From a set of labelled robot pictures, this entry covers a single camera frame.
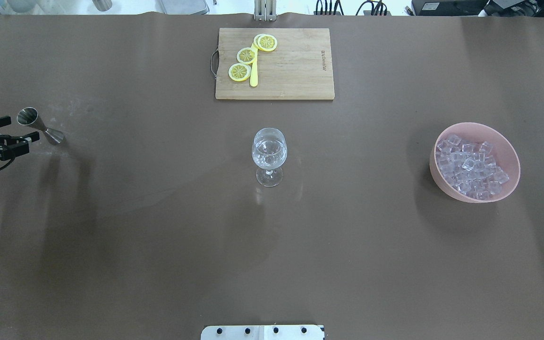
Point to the steel double jigger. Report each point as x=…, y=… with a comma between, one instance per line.
x=30, y=117

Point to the clear wine glass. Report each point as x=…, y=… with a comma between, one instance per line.
x=269, y=152

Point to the pile of clear ice cubes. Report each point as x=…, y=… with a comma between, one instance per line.
x=471, y=168

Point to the lemon slice bottom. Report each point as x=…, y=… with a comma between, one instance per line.
x=239, y=72

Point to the lemon slice middle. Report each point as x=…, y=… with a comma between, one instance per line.
x=246, y=55

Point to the bamboo cutting board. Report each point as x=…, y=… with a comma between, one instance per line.
x=300, y=68

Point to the pink bowl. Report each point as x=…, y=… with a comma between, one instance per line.
x=505, y=155

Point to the aluminium frame post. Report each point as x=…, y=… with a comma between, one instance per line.
x=265, y=10

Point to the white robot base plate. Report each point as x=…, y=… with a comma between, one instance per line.
x=264, y=332

